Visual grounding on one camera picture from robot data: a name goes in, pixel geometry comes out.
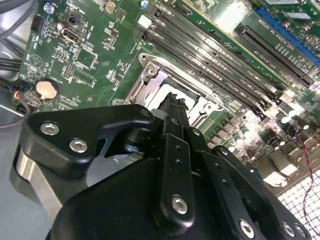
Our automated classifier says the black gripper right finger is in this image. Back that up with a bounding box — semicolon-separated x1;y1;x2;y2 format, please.
178;97;313;240

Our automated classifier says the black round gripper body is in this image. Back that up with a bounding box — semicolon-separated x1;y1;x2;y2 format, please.
46;157;235;240

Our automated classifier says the metal socket cover frame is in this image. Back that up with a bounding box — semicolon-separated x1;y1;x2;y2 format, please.
129;67;226;126

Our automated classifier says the silver square CPU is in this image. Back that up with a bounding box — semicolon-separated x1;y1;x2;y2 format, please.
153;83;201;118

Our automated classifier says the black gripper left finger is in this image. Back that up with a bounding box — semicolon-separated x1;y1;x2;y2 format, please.
11;92;196;236

